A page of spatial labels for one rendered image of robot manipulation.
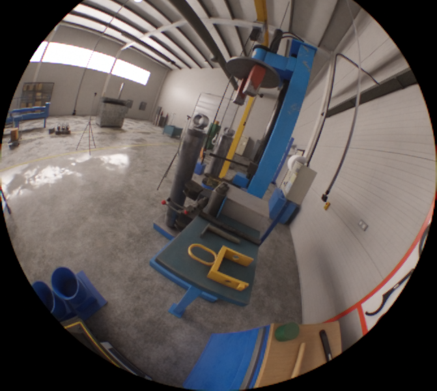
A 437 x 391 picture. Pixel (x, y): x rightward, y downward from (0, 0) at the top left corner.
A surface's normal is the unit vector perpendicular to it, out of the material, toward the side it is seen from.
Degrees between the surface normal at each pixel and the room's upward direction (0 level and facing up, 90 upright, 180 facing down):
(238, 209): 90
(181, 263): 0
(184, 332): 0
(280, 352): 0
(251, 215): 90
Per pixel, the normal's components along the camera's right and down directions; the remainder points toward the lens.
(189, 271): 0.34, -0.89
